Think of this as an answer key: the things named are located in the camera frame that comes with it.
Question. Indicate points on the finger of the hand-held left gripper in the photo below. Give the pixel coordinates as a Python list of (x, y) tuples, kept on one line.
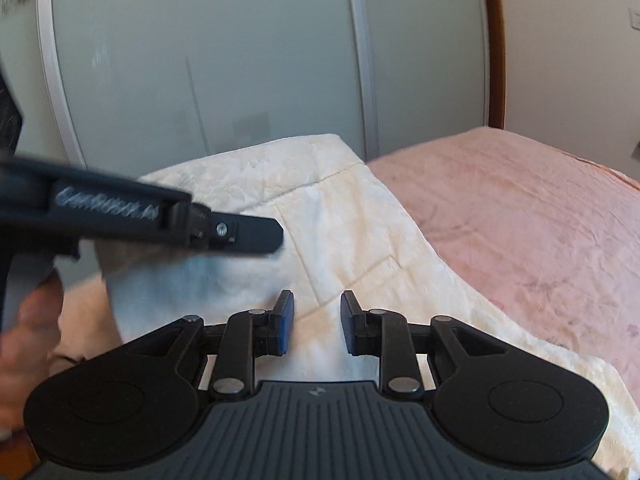
[(250, 232)]

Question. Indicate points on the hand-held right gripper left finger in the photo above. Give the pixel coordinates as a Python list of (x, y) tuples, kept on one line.
[(284, 322)]

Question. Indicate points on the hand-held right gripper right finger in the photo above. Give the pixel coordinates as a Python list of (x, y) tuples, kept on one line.
[(350, 322)]

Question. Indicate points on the person's left hand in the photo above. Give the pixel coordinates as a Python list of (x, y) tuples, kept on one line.
[(27, 355)]

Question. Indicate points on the frosted glass wardrobe door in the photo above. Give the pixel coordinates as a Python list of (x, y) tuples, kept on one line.
[(425, 60), (200, 60)]

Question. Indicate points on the pink blanket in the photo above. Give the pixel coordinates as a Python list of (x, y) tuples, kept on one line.
[(525, 220)]

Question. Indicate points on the brown wooden wardrobe frame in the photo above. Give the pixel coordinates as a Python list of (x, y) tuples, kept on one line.
[(495, 45)]

